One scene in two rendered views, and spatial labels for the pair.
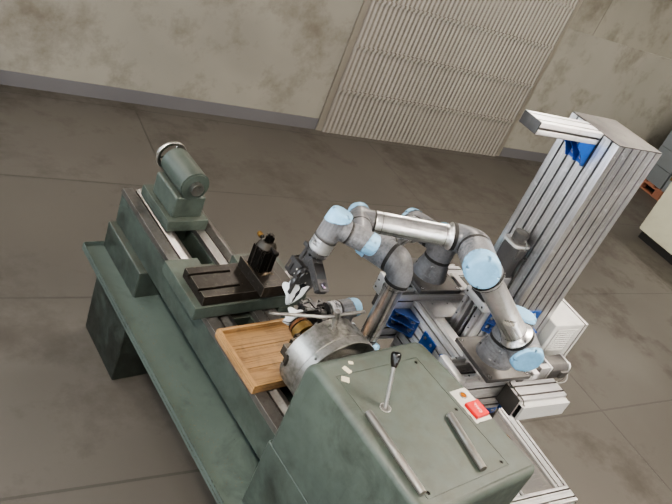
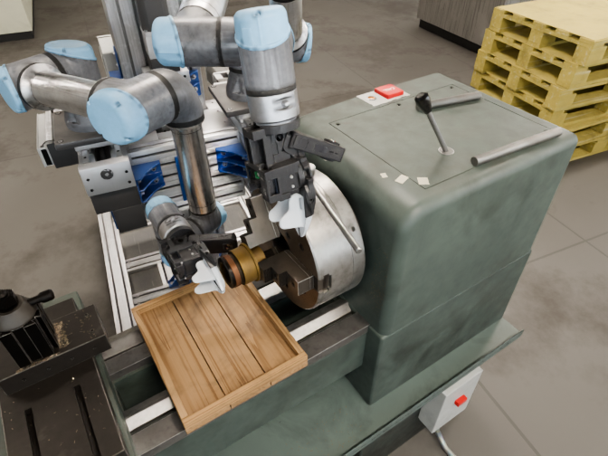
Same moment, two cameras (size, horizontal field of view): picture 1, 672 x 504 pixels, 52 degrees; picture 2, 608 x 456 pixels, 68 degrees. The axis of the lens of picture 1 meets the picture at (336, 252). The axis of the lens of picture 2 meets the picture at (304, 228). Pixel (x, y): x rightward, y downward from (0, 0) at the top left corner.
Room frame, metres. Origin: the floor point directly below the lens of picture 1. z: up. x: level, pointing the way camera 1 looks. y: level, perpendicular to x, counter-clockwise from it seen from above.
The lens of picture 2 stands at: (1.66, 0.66, 1.80)
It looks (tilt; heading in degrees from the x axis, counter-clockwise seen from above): 40 degrees down; 284
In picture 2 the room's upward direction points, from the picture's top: straight up
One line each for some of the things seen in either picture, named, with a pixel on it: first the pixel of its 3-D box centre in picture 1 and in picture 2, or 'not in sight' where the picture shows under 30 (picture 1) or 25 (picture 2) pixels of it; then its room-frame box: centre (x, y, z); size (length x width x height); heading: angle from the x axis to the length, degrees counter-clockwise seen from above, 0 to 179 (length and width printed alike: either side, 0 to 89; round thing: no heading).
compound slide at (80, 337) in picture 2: (260, 275); (52, 346); (2.31, 0.24, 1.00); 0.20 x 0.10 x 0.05; 47
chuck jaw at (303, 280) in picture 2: (294, 349); (292, 274); (1.85, 0.00, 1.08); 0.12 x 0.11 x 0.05; 137
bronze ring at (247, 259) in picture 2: (303, 332); (243, 264); (1.97, -0.01, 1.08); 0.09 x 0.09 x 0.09; 48
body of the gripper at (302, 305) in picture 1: (313, 311); (186, 253); (2.11, -0.01, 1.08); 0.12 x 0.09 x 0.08; 137
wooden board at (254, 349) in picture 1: (274, 352); (215, 336); (2.04, 0.06, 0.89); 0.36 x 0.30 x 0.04; 137
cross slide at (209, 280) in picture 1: (240, 281); (52, 389); (2.28, 0.31, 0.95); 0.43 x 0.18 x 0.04; 137
